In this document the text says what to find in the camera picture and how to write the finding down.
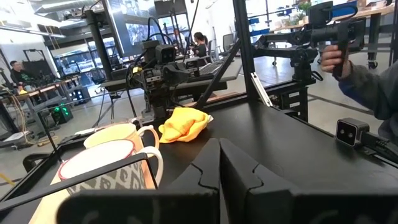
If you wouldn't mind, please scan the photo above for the large dark display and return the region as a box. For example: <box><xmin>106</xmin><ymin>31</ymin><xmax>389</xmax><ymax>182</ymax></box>
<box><xmin>104</xmin><ymin>0</ymin><xmax>160</xmax><ymax>58</ymax></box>

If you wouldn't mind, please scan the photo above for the orange cloth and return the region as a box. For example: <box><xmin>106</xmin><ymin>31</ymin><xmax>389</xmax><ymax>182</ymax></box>
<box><xmin>158</xmin><ymin>106</ymin><xmax>214</xmax><ymax>144</ymax></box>

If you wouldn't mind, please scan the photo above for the office chair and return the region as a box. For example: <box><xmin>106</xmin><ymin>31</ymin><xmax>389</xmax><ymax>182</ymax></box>
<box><xmin>222</xmin><ymin>33</ymin><xmax>236</xmax><ymax>55</ymax></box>

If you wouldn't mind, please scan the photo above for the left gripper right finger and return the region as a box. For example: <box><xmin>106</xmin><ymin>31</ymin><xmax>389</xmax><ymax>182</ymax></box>
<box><xmin>221</xmin><ymin>138</ymin><xmax>398</xmax><ymax>224</ymax></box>

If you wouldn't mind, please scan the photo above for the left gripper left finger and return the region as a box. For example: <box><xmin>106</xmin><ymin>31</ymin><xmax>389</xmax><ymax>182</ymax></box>
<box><xmin>56</xmin><ymin>138</ymin><xmax>222</xmax><ymax>224</ymax></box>

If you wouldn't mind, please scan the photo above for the wooden workbench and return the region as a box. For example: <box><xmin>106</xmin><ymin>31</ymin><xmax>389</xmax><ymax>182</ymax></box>
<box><xmin>270</xmin><ymin>4</ymin><xmax>398</xmax><ymax>34</ymax></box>
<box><xmin>0</xmin><ymin>76</ymin><xmax>81</xmax><ymax>105</ymax></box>

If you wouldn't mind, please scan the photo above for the pale yellow mug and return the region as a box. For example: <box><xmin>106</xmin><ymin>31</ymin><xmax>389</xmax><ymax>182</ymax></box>
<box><xmin>83</xmin><ymin>123</ymin><xmax>160</xmax><ymax>156</ymax></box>

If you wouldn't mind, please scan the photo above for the small black table camera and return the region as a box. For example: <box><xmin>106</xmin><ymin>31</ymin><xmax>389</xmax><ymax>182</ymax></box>
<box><xmin>335</xmin><ymin>117</ymin><xmax>371</xmax><ymax>147</ymax></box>

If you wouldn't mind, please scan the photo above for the grey white patterned mug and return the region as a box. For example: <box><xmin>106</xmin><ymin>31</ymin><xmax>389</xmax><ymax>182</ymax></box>
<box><xmin>58</xmin><ymin>139</ymin><xmax>165</xmax><ymax>195</ymax></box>

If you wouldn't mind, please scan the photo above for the potted green plant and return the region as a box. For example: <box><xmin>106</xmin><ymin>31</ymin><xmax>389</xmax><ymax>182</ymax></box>
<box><xmin>297</xmin><ymin>1</ymin><xmax>312</xmax><ymax>24</ymax></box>

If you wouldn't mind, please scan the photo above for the black keyboard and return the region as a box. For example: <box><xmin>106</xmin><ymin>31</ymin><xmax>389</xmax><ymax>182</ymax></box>
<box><xmin>198</xmin><ymin>60</ymin><xmax>225</xmax><ymax>77</ymax></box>

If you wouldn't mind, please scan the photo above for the grey desk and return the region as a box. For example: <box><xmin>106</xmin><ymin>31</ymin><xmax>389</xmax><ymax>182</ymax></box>
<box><xmin>99</xmin><ymin>57</ymin><xmax>243</xmax><ymax>94</ymax></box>

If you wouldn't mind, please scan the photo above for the black teleoperation handle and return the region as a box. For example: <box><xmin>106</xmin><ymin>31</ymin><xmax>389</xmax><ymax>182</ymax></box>
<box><xmin>307</xmin><ymin>0</ymin><xmax>368</xmax><ymax>78</ymax></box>

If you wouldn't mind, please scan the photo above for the black aluminium rig frame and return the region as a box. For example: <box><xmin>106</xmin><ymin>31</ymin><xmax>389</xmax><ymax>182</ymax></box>
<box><xmin>192</xmin><ymin>0</ymin><xmax>312</xmax><ymax>124</ymax></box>

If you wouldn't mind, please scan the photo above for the black stand pole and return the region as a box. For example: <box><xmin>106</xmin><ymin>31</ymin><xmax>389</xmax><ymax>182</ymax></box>
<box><xmin>83</xmin><ymin>9</ymin><xmax>113</xmax><ymax>82</ymax></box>

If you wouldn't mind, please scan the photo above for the person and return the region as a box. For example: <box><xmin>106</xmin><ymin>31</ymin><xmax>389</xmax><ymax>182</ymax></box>
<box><xmin>191</xmin><ymin>32</ymin><xmax>210</xmax><ymax>58</ymax></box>
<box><xmin>9</xmin><ymin>60</ymin><xmax>35</xmax><ymax>91</ymax></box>
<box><xmin>337</xmin><ymin>60</ymin><xmax>398</xmax><ymax>144</ymax></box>

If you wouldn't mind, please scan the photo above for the green lit black box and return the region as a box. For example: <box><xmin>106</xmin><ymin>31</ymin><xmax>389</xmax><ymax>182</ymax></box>
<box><xmin>49</xmin><ymin>104</ymin><xmax>75</xmax><ymax>125</ymax></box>

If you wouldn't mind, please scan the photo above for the person's left hand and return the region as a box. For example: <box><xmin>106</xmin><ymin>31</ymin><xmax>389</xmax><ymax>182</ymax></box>
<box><xmin>320</xmin><ymin>45</ymin><xmax>353</xmax><ymax>78</ymax></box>

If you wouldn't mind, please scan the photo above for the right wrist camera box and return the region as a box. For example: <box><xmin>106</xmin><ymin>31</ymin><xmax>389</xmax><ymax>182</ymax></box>
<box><xmin>154</xmin><ymin>44</ymin><xmax>177</xmax><ymax>65</ymax></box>

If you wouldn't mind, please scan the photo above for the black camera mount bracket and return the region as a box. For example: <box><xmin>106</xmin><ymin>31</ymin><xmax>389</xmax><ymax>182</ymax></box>
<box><xmin>360</xmin><ymin>132</ymin><xmax>398</xmax><ymax>164</ymax></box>

